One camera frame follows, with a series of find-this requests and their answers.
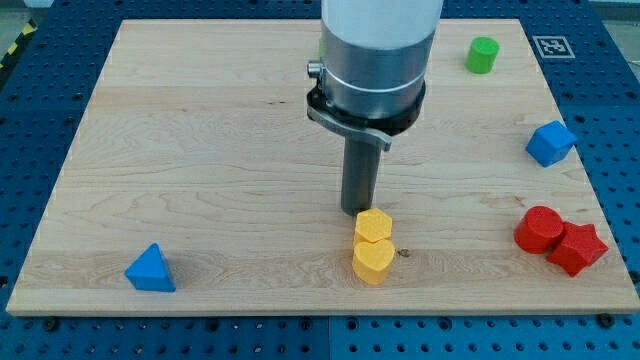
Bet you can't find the blue cube block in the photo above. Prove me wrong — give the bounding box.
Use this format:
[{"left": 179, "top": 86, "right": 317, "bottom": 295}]
[{"left": 525, "top": 120, "right": 577, "bottom": 167}]

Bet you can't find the red cylinder block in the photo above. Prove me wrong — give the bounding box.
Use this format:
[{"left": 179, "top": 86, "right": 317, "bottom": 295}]
[{"left": 513, "top": 206, "right": 564, "bottom": 254}]

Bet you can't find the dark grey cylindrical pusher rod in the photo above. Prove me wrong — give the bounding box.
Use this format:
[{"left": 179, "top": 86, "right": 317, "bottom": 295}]
[{"left": 341, "top": 139, "right": 381, "bottom": 216}]

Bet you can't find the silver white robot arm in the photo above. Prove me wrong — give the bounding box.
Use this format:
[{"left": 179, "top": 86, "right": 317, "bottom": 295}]
[{"left": 306, "top": 0, "right": 444, "bottom": 216}]

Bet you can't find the white fiducial marker tag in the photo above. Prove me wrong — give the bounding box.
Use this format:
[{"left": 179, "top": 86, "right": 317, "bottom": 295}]
[{"left": 533, "top": 35, "right": 575, "bottom": 59}]

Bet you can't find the yellow hexagon block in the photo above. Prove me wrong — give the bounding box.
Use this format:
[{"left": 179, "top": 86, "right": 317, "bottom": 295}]
[{"left": 354, "top": 208, "right": 393, "bottom": 244}]

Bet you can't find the light wooden board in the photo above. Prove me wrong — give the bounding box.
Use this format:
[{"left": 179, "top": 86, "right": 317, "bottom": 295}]
[{"left": 7, "top": 19, "right": 639, "bottom": 317}]

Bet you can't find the yellow heart block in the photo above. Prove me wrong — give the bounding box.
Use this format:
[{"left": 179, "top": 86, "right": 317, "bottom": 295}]
[{"left": 352, "top": 239, "right": 396, "bottom": 285}]

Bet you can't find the blue triangle block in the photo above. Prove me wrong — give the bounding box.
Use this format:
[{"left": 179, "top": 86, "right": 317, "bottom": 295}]
[{"left": 124, "top": 243, "right": 176, "bottom": 292}]

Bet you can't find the red star block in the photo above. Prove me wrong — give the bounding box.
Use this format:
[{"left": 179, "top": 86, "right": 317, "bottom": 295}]
[{"left": 546, "top": 222, "right": 609, "bottom": 277}]

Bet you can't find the green cylinder block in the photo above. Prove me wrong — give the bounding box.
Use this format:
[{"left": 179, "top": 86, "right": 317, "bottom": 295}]
[{"left": 465, "top": 37, "right": 500, "bottom": 74}]

